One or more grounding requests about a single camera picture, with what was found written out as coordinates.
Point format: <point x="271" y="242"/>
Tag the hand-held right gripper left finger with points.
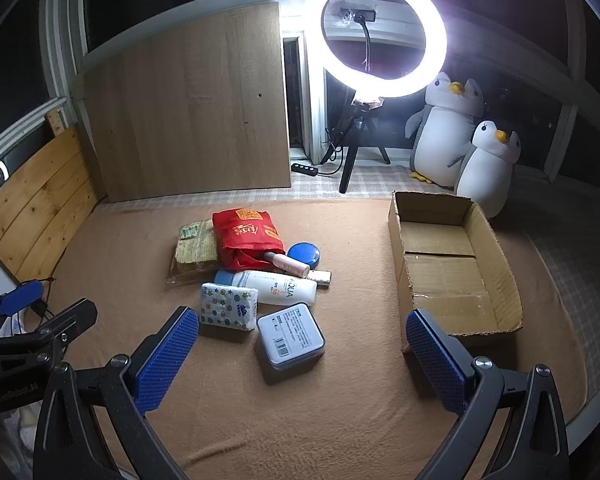
<point x="167" y="355"/>

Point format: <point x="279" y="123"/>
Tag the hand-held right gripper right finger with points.
<point x="437" y="355"/>

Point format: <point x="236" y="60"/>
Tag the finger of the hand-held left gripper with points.
<point x="24" y="296"/>
<point x="75" y="316"/>

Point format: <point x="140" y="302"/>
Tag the patterned tissue pack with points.
<point x="227" y="306"/>

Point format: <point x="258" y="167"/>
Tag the cardboard box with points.
<point x="450" y="270"/>

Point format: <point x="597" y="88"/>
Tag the white box with blue rim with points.
<point x="290" y="335"/>

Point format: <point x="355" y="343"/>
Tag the white bottle with blue cap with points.
<point x="275" y="286"/>

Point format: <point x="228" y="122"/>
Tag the pink cosmetic tube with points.
<point x="290" y="263"/>

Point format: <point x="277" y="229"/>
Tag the blue round tin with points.
<point x="305" y="254"/>

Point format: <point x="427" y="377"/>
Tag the white cloth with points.
<point x="17" y="435"/>

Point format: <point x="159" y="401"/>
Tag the pine wood panel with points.
<point x="35" y="205"/>

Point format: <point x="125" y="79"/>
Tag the green snack packet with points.
<point x="195" y="250"/>

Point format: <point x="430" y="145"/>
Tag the patterned lighter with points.
<point x="320" y="277"/>

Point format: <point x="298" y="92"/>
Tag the red plastic bag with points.
<point x="245" y="235"/>

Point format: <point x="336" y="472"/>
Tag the plaid bed sheet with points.
<point x="570" y="270"/>

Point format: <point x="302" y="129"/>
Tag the small penguin plush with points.
<point x="485" y="175"/>

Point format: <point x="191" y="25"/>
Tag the large penguin plush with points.
<point x="442" y="130"/>

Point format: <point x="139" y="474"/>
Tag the black power strip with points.
<point x="305" y="168"/>

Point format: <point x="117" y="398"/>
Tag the light wooden board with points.
<point x="190" y="105"/>

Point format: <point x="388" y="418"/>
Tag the black gooseneck phone holder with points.
<point x="366" y="35"/>

